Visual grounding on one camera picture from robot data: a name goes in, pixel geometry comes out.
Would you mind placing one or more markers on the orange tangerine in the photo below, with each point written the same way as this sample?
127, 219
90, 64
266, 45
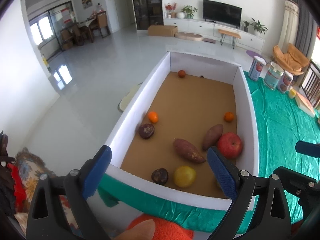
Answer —
229, 117
153, 117

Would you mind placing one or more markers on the white cardboard box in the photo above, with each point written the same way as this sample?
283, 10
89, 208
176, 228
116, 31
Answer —
187, 107

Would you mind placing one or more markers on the small yellow-lid jar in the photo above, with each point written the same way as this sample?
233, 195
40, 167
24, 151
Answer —
292, 93

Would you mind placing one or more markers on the red flower vase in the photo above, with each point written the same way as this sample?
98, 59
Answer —
170, 9

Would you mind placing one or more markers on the green satin tablecloth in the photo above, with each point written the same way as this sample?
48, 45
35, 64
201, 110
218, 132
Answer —
281, 124

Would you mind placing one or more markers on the clear plastic jar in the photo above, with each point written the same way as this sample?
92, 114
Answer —
273, 75

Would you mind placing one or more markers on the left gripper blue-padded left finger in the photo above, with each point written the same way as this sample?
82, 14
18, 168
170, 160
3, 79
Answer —
46, 219

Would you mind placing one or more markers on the left printed tin can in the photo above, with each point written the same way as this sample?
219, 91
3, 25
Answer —
256, 68

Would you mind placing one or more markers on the white tv cabinet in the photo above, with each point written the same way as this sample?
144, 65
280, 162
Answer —
211, 30

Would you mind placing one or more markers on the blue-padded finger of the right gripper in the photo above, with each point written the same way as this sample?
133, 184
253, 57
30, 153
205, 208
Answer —
306, 189
307, 148

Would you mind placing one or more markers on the wooden dining chair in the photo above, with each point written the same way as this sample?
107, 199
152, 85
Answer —
310, 84

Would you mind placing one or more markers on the dark wrinkled passion fruit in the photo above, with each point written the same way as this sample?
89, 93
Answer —
160, 176

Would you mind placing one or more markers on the black television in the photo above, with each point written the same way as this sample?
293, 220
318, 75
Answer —
222, 12

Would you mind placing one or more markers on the purple sweet potato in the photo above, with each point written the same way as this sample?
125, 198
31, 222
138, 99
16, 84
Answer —
188, 151

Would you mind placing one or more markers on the right printed tin can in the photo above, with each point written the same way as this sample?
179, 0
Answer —
285, 82

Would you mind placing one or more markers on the potted green plant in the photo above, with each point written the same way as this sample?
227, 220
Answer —
258, 28

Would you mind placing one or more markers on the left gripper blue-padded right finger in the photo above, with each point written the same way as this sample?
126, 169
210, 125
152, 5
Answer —
271, 217

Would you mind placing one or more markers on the printed tin can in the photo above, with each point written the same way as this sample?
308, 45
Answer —
285, 82
256, 68

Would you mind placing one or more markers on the red apple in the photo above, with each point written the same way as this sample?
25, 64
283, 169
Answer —
230, 145

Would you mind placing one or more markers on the black glass cabinet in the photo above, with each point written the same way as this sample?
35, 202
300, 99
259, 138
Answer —
147, 13

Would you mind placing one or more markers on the brown cardboard carton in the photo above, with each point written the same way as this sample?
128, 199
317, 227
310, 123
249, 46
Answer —
162, 30

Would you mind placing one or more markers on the white book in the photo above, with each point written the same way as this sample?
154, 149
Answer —
304, 104

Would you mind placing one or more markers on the long brown sweet potato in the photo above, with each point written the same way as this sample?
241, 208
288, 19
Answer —
212, 136

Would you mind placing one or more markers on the orange lounge chair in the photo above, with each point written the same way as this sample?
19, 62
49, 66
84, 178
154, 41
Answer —
294, 61

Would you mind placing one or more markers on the yellow-green pear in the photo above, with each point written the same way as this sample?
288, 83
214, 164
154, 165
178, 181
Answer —
184, 176

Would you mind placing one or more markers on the small wooden bench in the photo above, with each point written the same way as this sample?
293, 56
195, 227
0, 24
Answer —
234, 36

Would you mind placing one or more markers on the person's left hand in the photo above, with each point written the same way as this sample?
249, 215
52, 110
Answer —
143, 231

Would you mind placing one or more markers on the green-brown round fruit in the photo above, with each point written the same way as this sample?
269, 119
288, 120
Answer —
181, 73

